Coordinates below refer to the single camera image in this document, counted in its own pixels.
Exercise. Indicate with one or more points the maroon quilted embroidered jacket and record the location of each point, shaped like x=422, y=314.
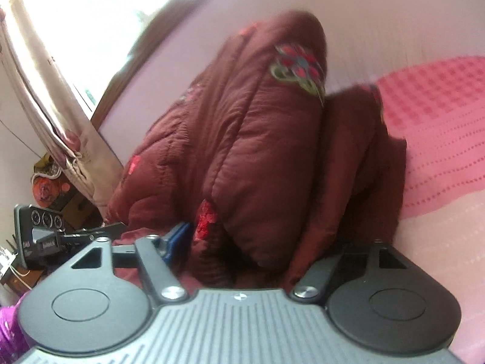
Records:
x=257, y=140

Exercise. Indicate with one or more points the orange cloth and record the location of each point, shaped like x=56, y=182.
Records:
x=47, y=187

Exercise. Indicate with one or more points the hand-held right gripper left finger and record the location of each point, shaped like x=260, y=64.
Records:
x=177, y=243

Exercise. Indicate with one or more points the cream floral curtain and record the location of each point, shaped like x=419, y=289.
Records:
x=57, y=113

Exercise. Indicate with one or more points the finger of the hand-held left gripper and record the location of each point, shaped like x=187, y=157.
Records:
x=108, y=232

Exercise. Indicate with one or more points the window with wooden frame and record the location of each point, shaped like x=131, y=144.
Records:
x=94, y=26

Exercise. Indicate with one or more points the pink bedspread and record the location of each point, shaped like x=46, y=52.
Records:
x=439, y=140

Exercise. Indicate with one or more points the purple cloth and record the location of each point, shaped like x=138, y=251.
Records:
x=9, y=330

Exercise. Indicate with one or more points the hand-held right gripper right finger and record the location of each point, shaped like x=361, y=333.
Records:
x=322, y=273

